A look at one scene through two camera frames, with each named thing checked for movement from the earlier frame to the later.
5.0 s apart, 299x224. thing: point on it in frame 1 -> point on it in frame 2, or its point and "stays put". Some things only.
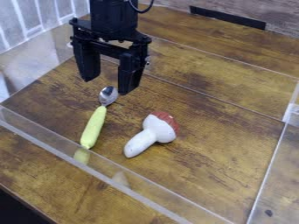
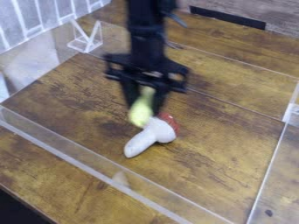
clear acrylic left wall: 31,60 stays put
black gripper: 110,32 -> 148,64
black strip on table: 237,19 stays put
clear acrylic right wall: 277,204 stays put
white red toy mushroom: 162,128 stays put
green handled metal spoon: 107,96 -> 142,107
